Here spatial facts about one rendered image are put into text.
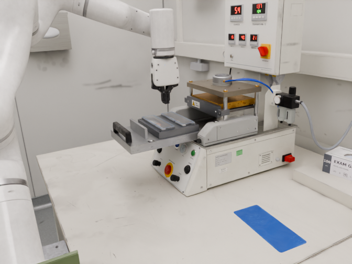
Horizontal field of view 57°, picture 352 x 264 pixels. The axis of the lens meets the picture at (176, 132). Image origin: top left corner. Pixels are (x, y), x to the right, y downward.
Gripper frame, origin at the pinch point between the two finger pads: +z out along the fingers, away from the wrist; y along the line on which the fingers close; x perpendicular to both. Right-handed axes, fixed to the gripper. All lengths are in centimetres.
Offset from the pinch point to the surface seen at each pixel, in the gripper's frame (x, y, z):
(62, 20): 131, -12, -31
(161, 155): 9.5, 0.9, 27.3
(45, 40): 130, -25, -18
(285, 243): -53, 11, 34
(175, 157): -1.2, 2.4, 24.5
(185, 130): -10.0, 2.8, 10.7
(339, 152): -35, 55, 22
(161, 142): -11.1, -7.6, 12.9
